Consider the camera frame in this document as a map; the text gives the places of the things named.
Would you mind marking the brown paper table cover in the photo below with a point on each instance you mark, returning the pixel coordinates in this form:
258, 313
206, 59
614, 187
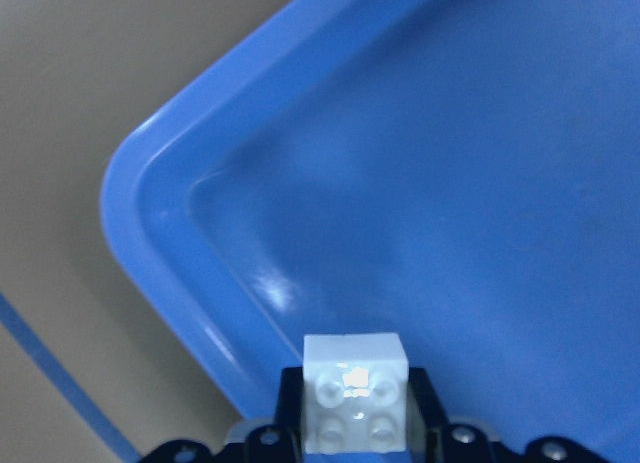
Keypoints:
77, 76

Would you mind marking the white block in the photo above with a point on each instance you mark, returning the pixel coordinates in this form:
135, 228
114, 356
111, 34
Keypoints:
355, 394

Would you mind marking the blue plastic tray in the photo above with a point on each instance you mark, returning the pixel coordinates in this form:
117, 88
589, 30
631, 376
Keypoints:
464, 173

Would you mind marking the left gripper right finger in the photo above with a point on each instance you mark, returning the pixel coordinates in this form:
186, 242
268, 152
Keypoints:
432, 436

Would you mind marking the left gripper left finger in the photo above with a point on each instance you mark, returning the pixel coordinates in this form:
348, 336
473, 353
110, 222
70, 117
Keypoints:
276, 441

